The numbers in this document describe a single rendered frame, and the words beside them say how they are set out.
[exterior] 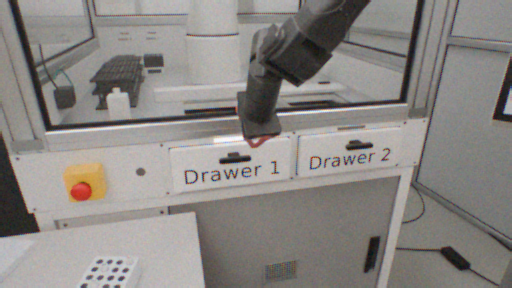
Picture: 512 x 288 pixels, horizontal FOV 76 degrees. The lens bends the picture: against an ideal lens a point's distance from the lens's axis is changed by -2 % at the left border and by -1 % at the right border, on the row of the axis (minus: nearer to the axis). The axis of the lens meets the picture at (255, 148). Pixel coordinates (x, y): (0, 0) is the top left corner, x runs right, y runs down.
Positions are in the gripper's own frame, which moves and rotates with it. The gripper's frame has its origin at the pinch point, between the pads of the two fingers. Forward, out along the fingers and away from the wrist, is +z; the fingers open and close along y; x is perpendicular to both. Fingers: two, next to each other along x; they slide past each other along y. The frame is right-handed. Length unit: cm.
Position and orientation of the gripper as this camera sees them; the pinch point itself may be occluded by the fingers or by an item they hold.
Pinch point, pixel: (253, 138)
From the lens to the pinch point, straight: 68.2
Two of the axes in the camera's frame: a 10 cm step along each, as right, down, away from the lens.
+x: -9.7, 1.2, -2.1
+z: -1.2, 5.2, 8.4
